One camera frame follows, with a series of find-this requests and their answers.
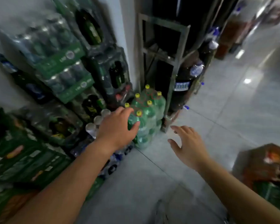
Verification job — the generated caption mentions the brown wooden cabinet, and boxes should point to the brown wooden cabinet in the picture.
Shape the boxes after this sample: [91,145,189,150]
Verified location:
[215,17,249,60]

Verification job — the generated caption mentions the green printed carton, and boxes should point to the green printed carton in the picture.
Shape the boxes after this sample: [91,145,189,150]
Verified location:
[0,127,73,188]

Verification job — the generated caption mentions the dark blue bottle pack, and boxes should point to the dark blue bottle pack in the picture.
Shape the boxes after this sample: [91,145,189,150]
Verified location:
[0,53,53,104]

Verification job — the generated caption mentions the blue capped bottle pack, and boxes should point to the blue capped bottle pack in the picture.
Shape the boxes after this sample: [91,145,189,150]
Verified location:
[70,136,134,181]

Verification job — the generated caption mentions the green bottle pack yellow caps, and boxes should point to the green bottle pack yellow caps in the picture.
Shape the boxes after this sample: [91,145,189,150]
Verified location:
[124,84,166,150]

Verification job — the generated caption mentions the person's left hand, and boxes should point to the person's left hand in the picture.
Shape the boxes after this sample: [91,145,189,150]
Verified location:
[94,107,140,153]

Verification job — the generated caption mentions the dark cola bottle pack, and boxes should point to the dark cola bottle pack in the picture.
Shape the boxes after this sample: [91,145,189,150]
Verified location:
[170,50,205,113]

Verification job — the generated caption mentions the white capped bottle pack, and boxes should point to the white capped bottle pack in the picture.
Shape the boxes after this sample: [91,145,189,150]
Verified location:
[85,109,111,139]

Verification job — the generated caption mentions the grey metal shelf frame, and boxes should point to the grey metal shelf frame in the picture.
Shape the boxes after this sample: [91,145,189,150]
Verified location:
[136,13,191,133]

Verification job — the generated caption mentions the person's right forearm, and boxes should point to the person's right forearm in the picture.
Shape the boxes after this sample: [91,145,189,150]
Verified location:
[196,158,280,224]

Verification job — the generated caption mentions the person's left forearm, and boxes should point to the person's left forearm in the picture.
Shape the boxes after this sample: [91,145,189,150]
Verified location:
[5,139,115,224]

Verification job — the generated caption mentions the green glass bottle pack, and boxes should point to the green glass bottle pack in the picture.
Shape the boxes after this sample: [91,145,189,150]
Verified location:
[52,0,115,50]
[87,46,132,107]
[13,101,84,146]
[69,87,108,123]

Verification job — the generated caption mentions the brown cardboard box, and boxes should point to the brown cardboard box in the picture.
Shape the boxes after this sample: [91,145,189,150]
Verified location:
[232,143,280,216]

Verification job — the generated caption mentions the person's right hand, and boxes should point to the person's right hand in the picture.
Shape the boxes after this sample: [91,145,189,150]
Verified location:
[167,125,210,171]

